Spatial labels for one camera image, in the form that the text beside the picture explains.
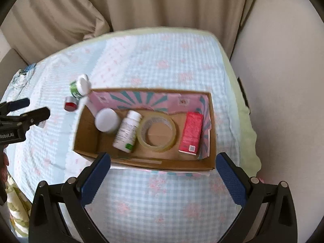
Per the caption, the beige curtain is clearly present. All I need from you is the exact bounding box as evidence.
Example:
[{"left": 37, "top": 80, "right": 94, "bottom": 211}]
[{"left": 1, "top": 0, "right": 254, "bottom": 63}]

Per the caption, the yellow tape roll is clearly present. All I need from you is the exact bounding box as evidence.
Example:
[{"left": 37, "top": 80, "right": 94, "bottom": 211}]
[{"left": 137, "top": 112, "right": 177, "bottom": 152}]

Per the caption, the white round jar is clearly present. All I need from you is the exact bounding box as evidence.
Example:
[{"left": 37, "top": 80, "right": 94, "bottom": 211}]
[{"left": 94, "top": 108, "right": 121, "bottom": 133}]

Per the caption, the person left hand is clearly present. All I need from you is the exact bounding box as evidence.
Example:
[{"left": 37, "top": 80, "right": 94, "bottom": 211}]
[{"left": 1, "top": 152, "right": 9, "bottom": 183}]

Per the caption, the green white jar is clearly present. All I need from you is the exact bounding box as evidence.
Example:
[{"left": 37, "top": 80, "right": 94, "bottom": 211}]
[{"left": 69, "top": 74, "right": 91, "bottom": 100}]

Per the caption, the white medicine bottle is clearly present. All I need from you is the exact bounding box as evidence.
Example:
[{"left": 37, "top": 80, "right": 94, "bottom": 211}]
[{"left": 113, "top": 110, "right": 142, "bottom": 153}]

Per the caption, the red pink carton box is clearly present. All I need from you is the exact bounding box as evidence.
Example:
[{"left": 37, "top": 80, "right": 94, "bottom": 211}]
[{"left": 178, "top": 112, "right": 204, "bottom": 155}]

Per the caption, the red lid small jar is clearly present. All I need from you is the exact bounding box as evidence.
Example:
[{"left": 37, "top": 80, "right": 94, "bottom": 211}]
[{"left": 64, "top": 96, "right": 79, "bottom": 112}]

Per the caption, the pink cardboard box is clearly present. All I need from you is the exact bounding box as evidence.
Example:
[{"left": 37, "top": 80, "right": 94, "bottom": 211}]
[{"left": 74, "top": 88, "right": 216, "bottom": 172}]

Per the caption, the blue white bed cover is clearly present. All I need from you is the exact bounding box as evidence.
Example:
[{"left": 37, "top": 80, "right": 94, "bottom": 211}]
[{"left": 3, "top": 29, "right": 261, "bottom": 242}]

